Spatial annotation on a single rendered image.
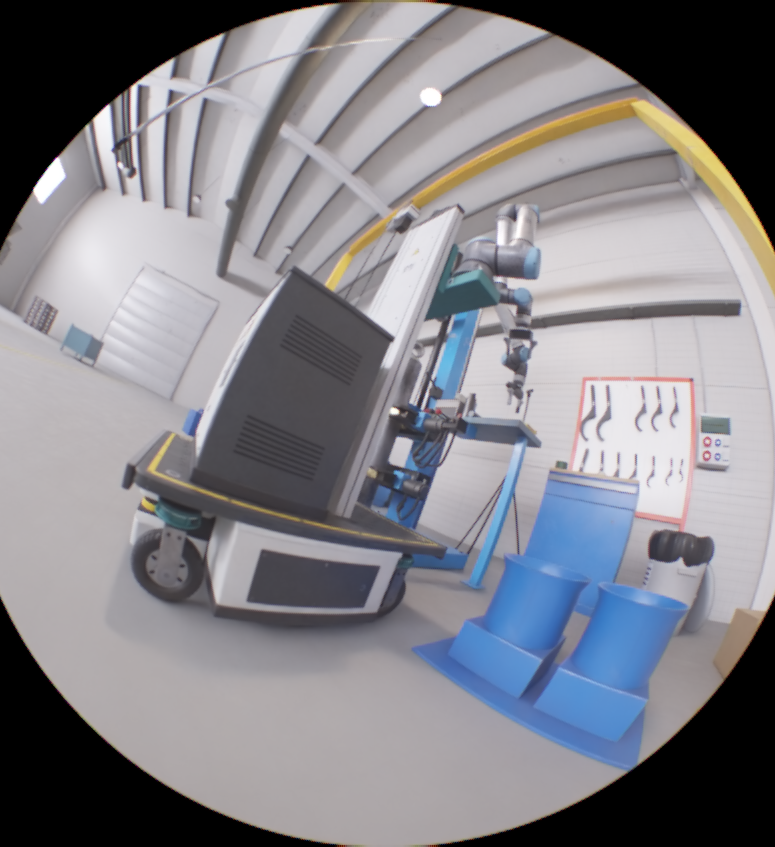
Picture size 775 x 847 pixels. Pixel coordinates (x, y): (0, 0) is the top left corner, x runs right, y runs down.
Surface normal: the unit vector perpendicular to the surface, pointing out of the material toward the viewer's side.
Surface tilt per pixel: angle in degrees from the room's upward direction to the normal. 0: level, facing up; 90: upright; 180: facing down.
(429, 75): 173
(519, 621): 90
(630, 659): 90
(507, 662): 90
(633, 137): 173
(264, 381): 90
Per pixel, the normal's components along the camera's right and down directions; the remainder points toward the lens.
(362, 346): 0.62, 0.07
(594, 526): -0.73, -0.39
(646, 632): -0.51, -0.35
